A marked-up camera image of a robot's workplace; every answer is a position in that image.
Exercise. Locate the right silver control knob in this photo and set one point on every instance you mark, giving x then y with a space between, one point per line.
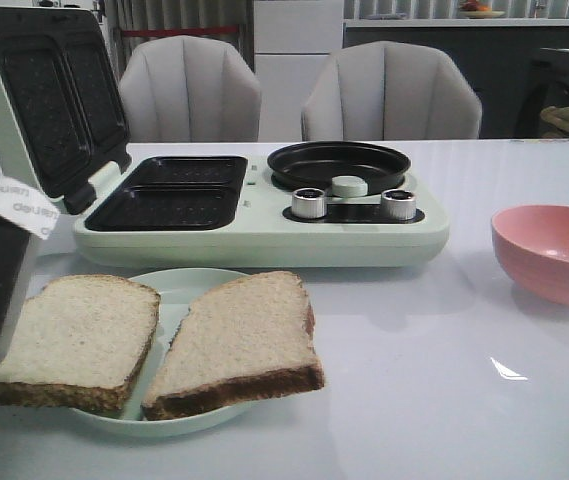
398 204

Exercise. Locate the silver control knob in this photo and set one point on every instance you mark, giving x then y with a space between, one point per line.
309 203
398 204

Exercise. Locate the left silver control knob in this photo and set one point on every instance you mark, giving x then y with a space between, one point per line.
309 203

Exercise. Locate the pink bowl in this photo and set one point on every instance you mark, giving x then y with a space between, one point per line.
531 244

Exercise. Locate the beige upholstered chair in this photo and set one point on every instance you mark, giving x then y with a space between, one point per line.
384 90
190 89

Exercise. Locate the right beige upholstered chair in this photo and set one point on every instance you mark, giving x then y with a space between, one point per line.
384 90

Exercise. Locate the left beige upholstered chair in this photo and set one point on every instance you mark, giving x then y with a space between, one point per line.
190 89

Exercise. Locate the black round frying pan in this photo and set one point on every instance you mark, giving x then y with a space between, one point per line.
315 164

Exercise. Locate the red barrier belt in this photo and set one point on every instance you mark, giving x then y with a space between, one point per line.
196 31

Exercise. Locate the white cabinet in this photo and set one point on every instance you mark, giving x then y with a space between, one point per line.
291 41

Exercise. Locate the mint green hinged lid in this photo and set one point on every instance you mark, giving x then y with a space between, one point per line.
61 116

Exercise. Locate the dark counter with white top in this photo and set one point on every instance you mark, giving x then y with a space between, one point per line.
493 55

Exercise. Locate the mint green breakfast maker base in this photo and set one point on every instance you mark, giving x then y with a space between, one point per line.
226 210

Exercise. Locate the fruit plate on counter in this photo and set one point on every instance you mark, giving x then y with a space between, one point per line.
472 9

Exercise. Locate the bread slice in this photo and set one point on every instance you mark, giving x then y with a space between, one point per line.
80 343
248 339

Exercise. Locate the mint green round plate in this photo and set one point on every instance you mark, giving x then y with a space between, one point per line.
177 289

